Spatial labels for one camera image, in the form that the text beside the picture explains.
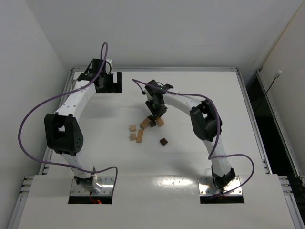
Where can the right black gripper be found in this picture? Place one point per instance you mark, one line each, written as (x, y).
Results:
(157, 110)

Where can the metal base plate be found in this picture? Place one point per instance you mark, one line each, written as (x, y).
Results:
(104, 184)
(207, 187)

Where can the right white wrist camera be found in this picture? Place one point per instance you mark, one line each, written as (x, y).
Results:
(149, 94)

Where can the small light wood cube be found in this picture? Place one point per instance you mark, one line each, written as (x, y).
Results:
(133, 136)
(132, 128)

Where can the dark wood arch block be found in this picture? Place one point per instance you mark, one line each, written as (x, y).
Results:
(153, 122)

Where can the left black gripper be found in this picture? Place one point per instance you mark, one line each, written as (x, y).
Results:
(111, 86)

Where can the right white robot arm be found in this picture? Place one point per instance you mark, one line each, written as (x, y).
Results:
(206, 124)

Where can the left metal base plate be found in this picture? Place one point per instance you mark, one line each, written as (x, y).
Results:
(104, 184)

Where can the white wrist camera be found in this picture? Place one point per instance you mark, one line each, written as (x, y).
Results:
(149, 94)
(108, 66)

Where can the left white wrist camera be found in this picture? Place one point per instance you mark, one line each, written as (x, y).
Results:
(108, 66)

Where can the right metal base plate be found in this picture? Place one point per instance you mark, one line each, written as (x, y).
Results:
(207, 187)

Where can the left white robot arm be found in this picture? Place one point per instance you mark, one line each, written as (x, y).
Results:
(63, 133)

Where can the small dark wood block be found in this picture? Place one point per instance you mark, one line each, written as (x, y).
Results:
(163, 142)

